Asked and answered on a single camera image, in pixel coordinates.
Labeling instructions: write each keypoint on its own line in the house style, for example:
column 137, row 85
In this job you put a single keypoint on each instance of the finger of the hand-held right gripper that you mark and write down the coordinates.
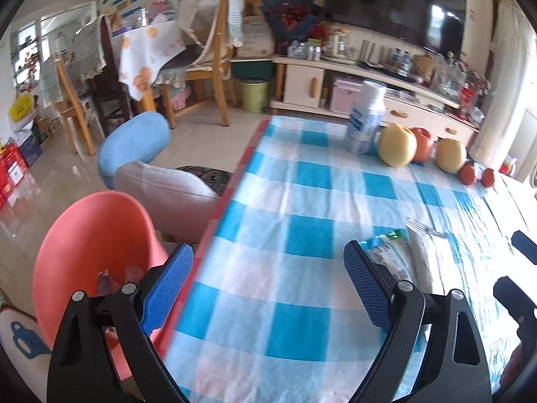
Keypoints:
column 526, row 245
column 518, row 302

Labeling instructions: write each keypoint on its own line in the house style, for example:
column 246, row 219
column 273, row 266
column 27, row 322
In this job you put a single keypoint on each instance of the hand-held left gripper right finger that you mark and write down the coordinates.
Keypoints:
column 367, row 285

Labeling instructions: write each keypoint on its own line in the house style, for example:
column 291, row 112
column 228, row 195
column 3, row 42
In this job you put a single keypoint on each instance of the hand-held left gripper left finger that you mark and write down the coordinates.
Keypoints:
column 168, row 289

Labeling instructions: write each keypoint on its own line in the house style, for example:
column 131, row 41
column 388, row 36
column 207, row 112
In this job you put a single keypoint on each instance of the green white packet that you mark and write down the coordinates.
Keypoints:
column 392, row 256

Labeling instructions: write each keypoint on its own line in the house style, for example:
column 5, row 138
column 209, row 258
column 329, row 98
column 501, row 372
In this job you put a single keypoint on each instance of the pink plastic chair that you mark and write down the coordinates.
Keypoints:
column 88, row 235

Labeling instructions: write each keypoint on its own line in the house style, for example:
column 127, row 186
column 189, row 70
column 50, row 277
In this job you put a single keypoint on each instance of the large white pouch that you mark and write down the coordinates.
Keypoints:
column 428, row 256

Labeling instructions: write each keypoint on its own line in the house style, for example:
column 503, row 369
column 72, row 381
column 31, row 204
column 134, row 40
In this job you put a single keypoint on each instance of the grey cushion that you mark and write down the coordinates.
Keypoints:
column 168, row 197

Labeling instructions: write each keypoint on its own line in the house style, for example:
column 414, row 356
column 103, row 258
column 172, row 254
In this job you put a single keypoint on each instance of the tangerine with leaf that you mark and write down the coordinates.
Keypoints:
column 467, row 174

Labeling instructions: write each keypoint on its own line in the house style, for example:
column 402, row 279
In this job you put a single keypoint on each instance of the blue white checked tablecloth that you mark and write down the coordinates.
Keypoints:
column 293, row 226

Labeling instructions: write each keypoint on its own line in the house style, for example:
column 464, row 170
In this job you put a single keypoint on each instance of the large yellow pear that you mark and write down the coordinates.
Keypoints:
column 451, row 155

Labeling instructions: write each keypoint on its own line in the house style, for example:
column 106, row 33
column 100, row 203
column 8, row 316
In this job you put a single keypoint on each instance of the dark patterned cushion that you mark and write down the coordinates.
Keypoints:
column 207, row 178

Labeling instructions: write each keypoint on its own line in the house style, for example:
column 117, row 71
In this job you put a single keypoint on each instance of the small yellow pear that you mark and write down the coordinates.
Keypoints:
column 396, row 146

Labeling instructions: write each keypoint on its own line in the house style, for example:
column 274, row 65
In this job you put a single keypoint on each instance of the red apple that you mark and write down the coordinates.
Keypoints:
column 423, row 142

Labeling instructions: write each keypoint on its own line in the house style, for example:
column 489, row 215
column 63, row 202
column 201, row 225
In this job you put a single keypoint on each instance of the blue chair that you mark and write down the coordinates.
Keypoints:
column 132, row 142

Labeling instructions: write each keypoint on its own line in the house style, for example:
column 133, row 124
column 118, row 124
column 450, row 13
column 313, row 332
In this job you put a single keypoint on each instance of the white blue print cloth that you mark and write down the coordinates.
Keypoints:
column 21, row 344

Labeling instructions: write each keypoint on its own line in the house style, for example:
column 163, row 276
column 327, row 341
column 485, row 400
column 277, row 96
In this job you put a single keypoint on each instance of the white curtain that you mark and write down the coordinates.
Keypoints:
column 509, row 84

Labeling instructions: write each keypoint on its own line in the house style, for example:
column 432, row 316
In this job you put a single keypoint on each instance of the white plastic bottle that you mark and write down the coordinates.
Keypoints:
column 366, row 119

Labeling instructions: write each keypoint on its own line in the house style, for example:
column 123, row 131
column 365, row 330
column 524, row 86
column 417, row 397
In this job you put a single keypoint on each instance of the clear plastic bag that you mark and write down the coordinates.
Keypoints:
column 449, row 73

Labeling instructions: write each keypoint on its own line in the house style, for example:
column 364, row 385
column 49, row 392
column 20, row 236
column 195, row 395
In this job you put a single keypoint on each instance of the pink box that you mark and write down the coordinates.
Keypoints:
column 346, row 94

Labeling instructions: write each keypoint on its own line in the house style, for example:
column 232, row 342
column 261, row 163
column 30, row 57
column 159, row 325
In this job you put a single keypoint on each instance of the stack of red boxes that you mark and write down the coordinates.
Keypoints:
column 11, row 176

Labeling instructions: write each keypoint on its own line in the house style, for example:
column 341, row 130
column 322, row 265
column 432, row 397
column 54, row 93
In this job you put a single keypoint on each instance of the slim wooden chair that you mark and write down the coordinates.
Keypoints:
column 75, row 109

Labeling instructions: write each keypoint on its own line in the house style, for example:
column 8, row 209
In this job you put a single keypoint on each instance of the dark wooden chair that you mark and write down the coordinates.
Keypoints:
column 111, row 92

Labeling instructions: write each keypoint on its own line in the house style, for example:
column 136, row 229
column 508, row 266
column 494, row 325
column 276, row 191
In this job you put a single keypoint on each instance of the green waste bin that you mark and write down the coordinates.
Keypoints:
column 254, row 95

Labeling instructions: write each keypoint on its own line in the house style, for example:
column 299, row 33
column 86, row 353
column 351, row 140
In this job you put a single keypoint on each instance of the white television cabinet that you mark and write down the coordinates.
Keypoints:
column 302, row 82

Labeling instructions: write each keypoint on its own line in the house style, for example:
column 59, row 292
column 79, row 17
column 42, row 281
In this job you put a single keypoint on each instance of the small water bottle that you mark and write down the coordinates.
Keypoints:
column 397, row 59
column 406, row 61

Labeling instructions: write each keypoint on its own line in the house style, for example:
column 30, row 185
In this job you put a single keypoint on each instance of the orange print cloth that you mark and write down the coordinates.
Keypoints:
column 147, row 58

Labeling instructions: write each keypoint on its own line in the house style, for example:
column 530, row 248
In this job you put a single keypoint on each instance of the yellow bag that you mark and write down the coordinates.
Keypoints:
column 21, row 107

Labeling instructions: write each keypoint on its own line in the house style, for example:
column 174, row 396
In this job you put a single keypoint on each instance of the black television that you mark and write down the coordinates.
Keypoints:
column 394, row 4

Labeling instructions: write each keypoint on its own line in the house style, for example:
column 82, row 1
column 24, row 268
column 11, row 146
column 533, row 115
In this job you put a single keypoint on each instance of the dark flower bouquet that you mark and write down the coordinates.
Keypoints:
column 291, row 19

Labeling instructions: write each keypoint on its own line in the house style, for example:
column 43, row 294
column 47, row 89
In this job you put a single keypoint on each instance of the white lace cloth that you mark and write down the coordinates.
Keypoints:
column 235, row 19

